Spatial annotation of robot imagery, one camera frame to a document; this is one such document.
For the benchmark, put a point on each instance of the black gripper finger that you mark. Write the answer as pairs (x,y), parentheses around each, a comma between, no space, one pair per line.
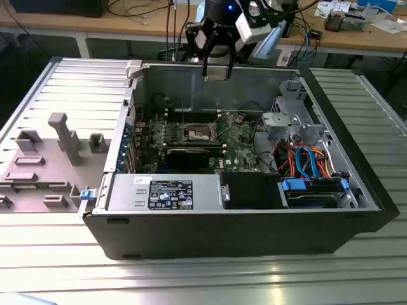
(230,68)
(205,66)

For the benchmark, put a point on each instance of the silver CPU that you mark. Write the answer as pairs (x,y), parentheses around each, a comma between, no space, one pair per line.
(217,78)

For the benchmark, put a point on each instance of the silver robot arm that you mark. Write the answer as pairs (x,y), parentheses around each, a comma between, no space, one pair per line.
(270,41)

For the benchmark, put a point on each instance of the CPU socket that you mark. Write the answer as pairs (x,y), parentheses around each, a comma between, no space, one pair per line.
(203,135)

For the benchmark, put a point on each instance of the black upright box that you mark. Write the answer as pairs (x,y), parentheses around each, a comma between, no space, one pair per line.
(292,22)

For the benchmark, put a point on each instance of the beige case latch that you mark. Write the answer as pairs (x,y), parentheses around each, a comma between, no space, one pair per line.
(133,68)

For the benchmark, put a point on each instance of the silver drive cage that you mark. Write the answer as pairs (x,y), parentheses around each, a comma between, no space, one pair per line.
(280,124)

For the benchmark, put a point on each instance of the green RAM stick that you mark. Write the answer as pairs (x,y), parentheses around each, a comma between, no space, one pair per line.
(190,145)

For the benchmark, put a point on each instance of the green motherboard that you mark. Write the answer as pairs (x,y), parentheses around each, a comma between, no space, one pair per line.
(241,149)

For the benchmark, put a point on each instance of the wooden desk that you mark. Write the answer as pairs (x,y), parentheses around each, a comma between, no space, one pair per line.
(127,23)

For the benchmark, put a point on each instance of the black graphics card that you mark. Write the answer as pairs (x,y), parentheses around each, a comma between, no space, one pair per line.
(187,159)

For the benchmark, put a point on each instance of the small electronics assembly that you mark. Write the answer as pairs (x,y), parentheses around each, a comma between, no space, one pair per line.
(334,20)

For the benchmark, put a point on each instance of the black plastic shroud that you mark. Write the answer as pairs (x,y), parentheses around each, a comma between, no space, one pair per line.
(251,190)

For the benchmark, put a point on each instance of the silver power supply unit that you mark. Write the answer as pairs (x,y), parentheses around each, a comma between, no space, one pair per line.
(127,193)

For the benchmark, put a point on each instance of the hard disk blue carrier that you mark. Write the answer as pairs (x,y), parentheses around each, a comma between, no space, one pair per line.
(305,198)

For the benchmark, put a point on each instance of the grey parts rack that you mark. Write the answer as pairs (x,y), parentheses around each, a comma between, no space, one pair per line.
(66,143)

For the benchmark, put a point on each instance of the black equipment box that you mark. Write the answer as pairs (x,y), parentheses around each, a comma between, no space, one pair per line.
(57,8)

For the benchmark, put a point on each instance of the blue cardboard box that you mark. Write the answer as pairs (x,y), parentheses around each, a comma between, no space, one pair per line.
(381,4)

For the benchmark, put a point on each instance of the white paper sheet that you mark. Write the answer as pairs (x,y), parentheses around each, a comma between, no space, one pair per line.
(388,26)

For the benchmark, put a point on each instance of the black open PC case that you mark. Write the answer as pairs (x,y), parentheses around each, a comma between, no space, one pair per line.
(222,235)

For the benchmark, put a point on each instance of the blue case latch clip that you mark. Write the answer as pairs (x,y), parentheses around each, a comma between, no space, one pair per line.
(87,195)

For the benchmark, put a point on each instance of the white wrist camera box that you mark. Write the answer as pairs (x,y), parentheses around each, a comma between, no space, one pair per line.
(251,28)

